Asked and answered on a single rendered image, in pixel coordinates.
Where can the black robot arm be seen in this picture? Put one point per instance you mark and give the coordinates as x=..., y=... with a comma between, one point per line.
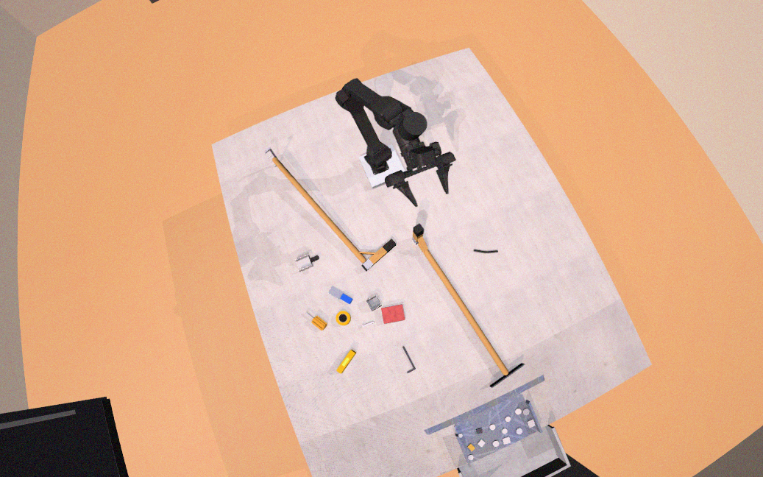
x=388, y=113

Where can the long tan scraper with grey crossbar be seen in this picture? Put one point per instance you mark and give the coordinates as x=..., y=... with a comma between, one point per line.
x=367, y=264

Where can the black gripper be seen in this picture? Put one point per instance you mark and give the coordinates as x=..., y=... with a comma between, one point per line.
x=397, y=179

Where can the red rectangular block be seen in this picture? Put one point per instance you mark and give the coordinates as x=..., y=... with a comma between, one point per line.
x=393, y=314

